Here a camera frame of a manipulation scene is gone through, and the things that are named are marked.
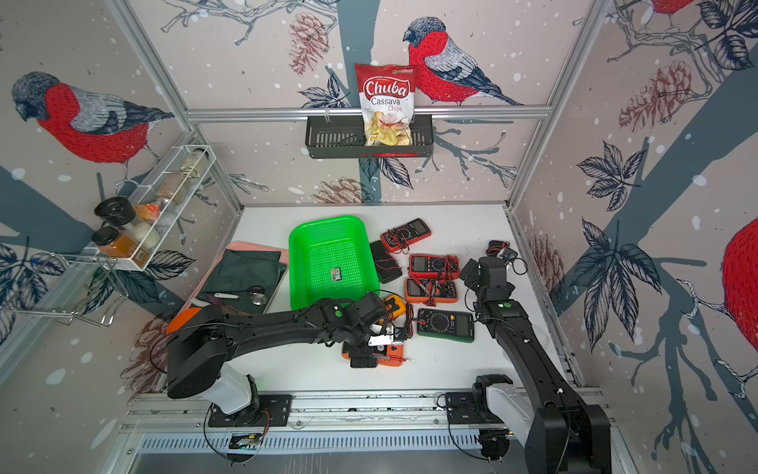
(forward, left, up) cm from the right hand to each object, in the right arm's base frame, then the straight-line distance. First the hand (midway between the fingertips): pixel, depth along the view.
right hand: (480, 267), depth 85 cm
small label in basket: (+4, +46, -13) cm, 48 cm away
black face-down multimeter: (+8, +29, -11) cm, 32 cm away
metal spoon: (-4, +72, -14) cm, 73 cm away
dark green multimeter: (-13, +10, -11) cm, 20 cm away
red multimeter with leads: (+5, +9, -8) cm, 13 cm away
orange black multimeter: (-4, +15, -9) cm, 17 cm away
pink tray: (+16, +86, -14) cm, 89 cm away
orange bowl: (-15, +89, -9) cm, 91 cm away
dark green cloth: (0, +77, -12) cm, 78 cm away
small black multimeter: (+15, -12, -11) cm, 22 cm away
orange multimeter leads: (-23, +27, -10) cm, 37 cm away
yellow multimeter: (-8, +25, -10) cm, 28 cm away
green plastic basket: (+11, +49, -13) cm, 52 cm away
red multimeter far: (+18, +24, -10) cm, 32 cm away
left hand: (-19, +29, -8) cm, 36 cm away
